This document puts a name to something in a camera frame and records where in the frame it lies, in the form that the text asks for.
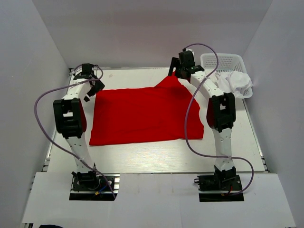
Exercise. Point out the white t shirt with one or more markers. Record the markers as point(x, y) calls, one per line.
point(235, 82)

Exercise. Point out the dark blue object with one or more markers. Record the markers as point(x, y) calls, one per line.
point(49, 226)

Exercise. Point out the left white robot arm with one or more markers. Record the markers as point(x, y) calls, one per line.
point(70, 117)

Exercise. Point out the red t shirt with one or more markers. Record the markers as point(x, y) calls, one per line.
point(135, 115)

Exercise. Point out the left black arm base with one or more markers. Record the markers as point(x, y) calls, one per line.
point(92, 187)

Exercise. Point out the white plastic basket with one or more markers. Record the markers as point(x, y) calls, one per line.
point(226, 63)

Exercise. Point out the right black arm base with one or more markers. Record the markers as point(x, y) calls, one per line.
point(219, 188)

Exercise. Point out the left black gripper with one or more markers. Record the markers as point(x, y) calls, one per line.
point(99, 86)

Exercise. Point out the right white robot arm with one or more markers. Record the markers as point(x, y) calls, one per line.
point(221, 109)

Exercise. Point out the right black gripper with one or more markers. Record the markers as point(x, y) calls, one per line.
point(175, 63)

